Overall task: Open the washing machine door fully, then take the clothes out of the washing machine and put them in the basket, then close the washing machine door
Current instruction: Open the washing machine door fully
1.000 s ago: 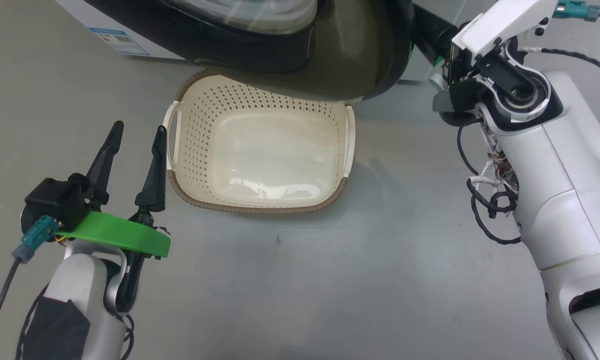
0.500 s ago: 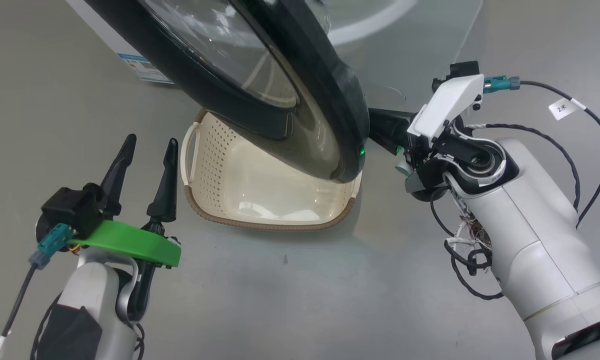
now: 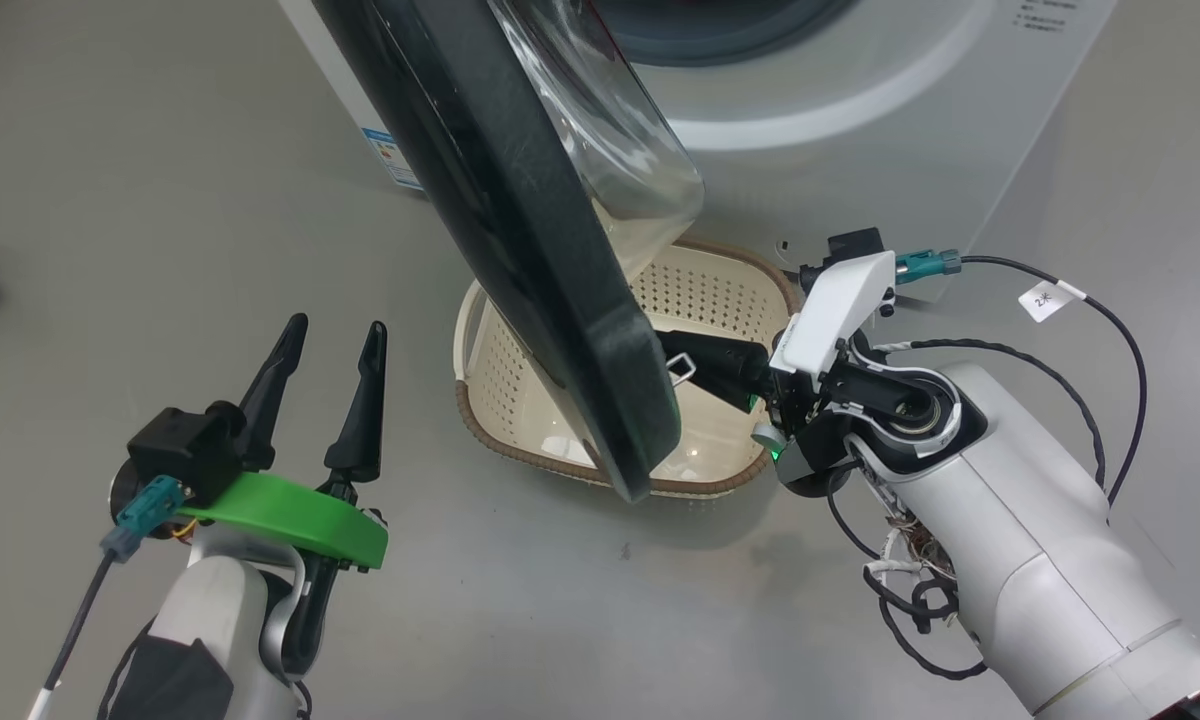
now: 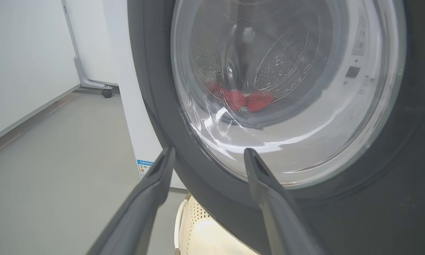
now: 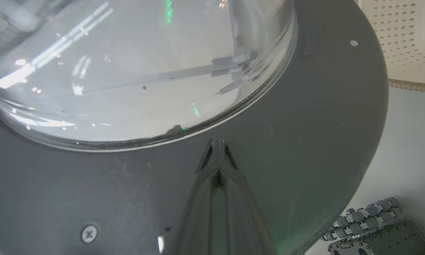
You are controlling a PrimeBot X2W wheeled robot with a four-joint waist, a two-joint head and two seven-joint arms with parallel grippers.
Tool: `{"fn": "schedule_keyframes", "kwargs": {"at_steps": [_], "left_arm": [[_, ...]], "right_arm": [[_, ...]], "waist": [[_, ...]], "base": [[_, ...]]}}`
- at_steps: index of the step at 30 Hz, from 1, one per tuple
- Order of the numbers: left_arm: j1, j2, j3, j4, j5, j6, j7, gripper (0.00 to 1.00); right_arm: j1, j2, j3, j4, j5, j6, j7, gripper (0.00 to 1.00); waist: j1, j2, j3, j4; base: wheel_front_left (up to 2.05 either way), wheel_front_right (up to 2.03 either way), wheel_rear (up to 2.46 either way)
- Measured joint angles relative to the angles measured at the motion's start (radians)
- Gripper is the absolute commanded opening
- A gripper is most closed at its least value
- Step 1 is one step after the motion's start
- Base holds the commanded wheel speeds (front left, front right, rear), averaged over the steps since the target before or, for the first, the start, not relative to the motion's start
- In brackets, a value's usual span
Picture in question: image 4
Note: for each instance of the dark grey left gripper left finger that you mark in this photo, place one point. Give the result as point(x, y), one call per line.
point(141, 212)

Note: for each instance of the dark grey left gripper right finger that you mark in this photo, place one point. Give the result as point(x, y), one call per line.
point(279, 219)

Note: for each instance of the dark grey round washer door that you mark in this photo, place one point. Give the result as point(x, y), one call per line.
point(393, 212)

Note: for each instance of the red basketball jersey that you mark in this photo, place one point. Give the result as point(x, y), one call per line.
point(258, 101)

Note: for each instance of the beige perforated laundry basket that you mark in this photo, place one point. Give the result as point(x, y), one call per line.
point(198, 233)

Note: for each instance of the blue energy label sticker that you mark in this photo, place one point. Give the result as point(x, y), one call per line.
point(143, 168)

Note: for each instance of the grey partition stand with caster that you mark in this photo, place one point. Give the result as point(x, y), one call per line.
point(88, 83)

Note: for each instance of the steel perforated washer drum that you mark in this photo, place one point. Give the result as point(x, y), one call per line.
point(287, 63)

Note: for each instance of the white partition panel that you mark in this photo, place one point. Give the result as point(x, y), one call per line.
point(24, 63)

